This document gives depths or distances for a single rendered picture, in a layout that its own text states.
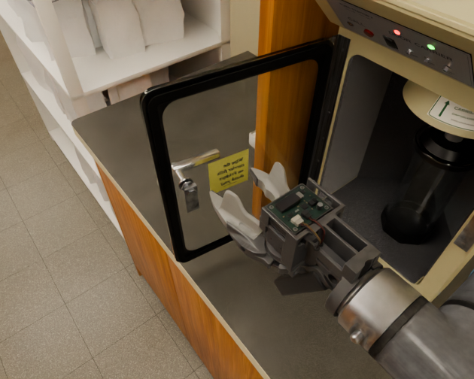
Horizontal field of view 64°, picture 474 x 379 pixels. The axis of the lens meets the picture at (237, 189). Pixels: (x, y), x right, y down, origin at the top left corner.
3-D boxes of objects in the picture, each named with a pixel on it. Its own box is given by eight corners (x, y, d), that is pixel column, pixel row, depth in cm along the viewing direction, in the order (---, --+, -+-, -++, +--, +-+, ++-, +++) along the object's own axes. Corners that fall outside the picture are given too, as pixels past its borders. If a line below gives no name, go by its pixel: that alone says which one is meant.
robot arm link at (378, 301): (405, 316, 40) (355, 366, 37) (371, 286, 43) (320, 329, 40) (432, 282, 35) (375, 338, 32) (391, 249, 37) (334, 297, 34)
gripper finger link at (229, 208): (209, 165, 46) (274, 200, 42) (212, 197, 50) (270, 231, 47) (192, 180, 44) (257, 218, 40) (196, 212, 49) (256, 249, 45)
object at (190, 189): (200, 210, 64) (198, 186, 60) (188, 214, 64) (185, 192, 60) (195, 201, 66) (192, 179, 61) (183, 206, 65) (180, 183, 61)
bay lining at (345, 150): (384, 155, 94) (442, 8, 68) (485, 220, 80) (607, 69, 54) (315, 201, 84) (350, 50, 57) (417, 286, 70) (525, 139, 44)
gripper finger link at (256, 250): (242, 204, 47) (303, 240, 44) (242, 213, 48) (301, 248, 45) (219, 229, 45) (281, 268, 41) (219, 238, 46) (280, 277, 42)
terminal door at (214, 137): (302, 207, 86) (335, 36, 56) (177, 265, 76) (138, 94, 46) (299, 205, 86) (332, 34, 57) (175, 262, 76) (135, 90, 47)
